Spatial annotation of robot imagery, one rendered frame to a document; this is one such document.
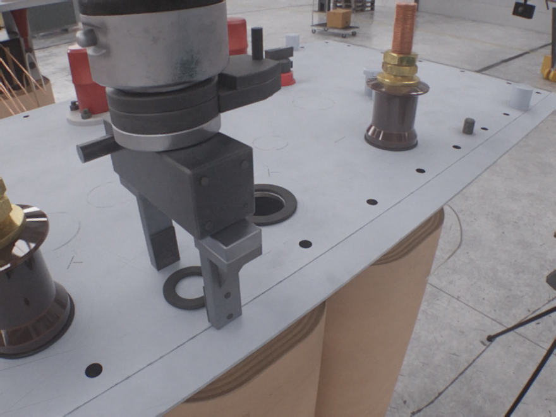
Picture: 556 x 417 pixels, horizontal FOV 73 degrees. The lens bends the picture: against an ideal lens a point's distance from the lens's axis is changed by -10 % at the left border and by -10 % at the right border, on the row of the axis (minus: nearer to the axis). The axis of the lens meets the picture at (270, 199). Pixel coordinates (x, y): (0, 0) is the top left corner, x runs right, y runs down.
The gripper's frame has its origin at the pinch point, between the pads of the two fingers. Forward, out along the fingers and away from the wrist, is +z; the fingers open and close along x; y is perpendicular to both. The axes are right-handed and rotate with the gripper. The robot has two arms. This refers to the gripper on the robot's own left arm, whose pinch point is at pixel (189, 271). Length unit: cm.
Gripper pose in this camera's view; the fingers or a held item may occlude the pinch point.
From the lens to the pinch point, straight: 36.7
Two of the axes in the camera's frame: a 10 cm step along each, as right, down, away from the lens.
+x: 6.7, 3.9, -6.3
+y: -7.4, 3.7, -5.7
